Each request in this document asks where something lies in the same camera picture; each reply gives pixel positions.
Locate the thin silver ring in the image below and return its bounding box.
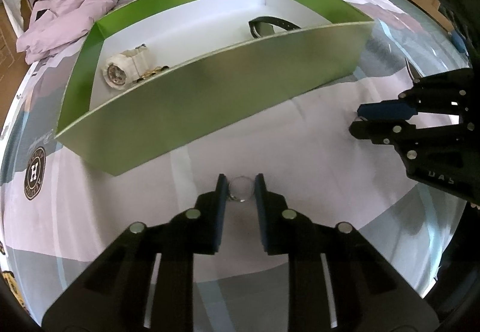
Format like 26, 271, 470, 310
227, 175, 252, 204

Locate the black wrist watch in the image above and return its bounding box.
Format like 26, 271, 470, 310
248, 16, 300, 38

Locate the dark bead bracelet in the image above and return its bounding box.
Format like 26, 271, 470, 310
134, 64, 171, 84

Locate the white wrist watch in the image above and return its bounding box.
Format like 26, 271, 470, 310
101, 44, 152, 91

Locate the green cardboard box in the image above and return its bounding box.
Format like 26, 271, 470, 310
55, 0, 374, 175

